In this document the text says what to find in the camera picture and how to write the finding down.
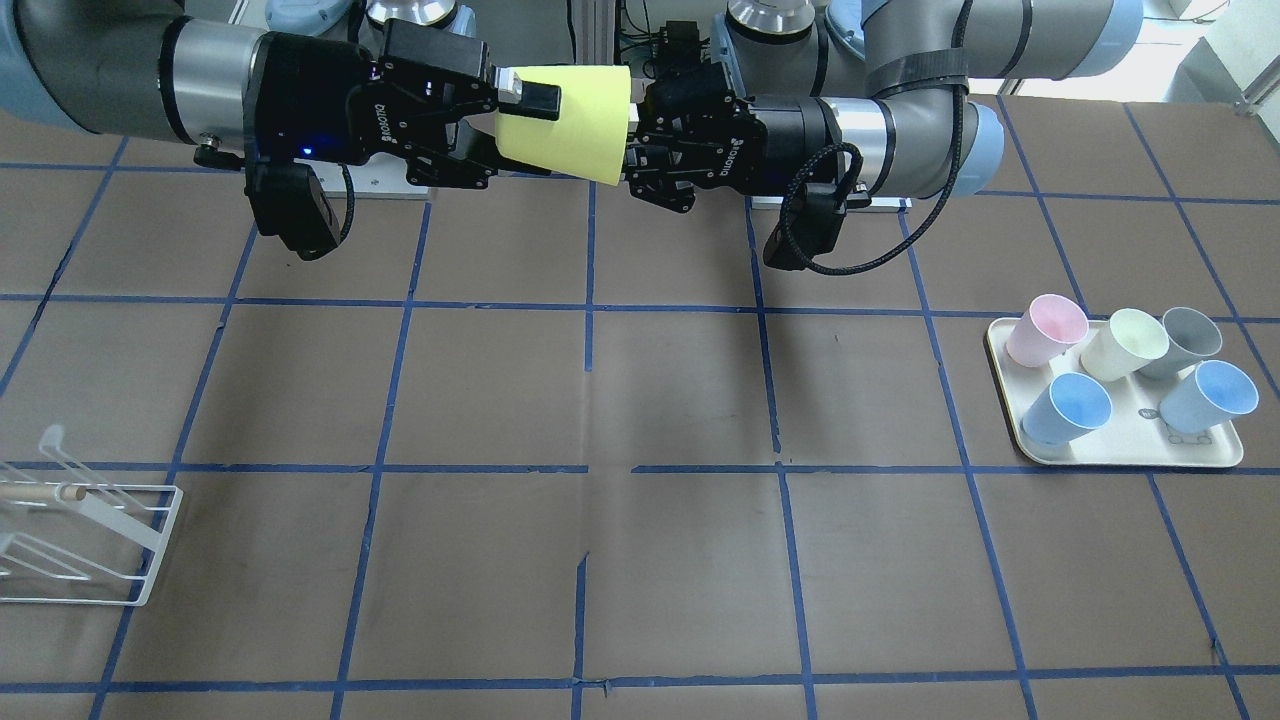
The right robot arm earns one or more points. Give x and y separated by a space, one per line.
145 69

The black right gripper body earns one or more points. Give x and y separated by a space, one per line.
305 95

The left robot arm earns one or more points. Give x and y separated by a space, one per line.
785 79

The white wire cup rack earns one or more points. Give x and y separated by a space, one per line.
75 537

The grey plastic cup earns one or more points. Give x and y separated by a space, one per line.
1193 338

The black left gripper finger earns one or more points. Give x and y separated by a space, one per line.
641 166
634 122

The pink plastic cup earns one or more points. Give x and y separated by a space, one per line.
1050 326

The blue plastic cup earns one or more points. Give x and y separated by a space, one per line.
1070 407
1214 392

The yellow plastic cup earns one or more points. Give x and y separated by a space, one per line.
589 138

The cream plastic tray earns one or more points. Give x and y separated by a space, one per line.
1135 435

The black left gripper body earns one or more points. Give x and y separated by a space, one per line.
790 127

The pale green plastic cup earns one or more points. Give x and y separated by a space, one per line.
1125 343

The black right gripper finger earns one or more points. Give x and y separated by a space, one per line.
479 159
519 97

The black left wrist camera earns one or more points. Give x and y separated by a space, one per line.
810 226

